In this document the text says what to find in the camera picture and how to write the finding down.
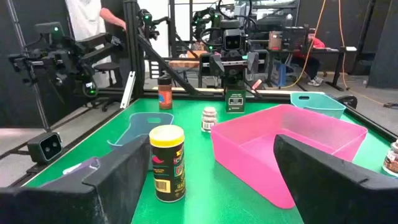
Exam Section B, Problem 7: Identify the person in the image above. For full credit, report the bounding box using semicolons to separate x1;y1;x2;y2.
64;0;127;88
290;29;326;87

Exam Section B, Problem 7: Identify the orange cable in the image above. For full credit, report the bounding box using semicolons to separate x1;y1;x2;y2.
337;0;386;106
279;0;327;90

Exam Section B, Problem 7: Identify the brown cardboard box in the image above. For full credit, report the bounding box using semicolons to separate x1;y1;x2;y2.
268;30;283;50

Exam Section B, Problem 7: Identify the grey stand pole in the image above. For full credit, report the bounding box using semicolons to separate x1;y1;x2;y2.
5;0;52;133

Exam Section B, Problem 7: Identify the small teal plastic bin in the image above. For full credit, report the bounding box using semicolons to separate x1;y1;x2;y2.
290;91;346;119

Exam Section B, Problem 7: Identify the brown wooden tabletop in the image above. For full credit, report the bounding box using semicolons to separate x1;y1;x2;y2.
169;50;200;70

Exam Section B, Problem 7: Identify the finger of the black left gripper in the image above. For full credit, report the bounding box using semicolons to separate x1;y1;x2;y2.
209;54;226;78
247;50;260;76

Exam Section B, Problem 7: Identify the black table-level camera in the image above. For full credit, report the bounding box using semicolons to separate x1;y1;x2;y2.
27;131;63;166

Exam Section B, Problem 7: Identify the black curved hook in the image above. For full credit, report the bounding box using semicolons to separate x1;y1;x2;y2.
336;95;358;109

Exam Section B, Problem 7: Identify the white flat bar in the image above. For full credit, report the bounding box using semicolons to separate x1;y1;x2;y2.
119;70;137;110

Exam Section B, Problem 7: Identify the slate blue plastic bin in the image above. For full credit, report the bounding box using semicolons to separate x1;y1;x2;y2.
107;111;175;151

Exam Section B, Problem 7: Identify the black stool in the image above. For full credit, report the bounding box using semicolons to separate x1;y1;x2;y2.
93;61;124;88

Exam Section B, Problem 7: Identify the black equipment box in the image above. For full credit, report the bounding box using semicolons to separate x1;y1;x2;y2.
281;26;310;52

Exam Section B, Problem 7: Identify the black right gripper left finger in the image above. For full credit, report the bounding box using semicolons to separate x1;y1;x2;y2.
0;134;152;224

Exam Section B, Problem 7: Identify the dark green spice tin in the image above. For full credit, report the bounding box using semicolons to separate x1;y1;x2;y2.
224;86;247;114

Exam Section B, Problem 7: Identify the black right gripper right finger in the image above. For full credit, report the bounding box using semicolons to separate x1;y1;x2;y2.
273;133;398;224

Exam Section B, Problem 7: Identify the pink plastic bin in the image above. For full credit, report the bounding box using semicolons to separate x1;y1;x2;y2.
210;104;369;210

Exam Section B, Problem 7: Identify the black background desk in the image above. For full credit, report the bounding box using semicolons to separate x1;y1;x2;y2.
266;46;358;91

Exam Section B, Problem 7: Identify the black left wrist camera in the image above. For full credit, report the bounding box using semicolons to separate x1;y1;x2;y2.
223;28;243;51

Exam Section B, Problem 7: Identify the small glass spice jar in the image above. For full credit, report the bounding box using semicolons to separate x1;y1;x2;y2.
382;139;398;177
200;106;218;134

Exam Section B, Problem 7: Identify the blue box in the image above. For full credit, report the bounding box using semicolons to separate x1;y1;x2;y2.
272;61;287;88

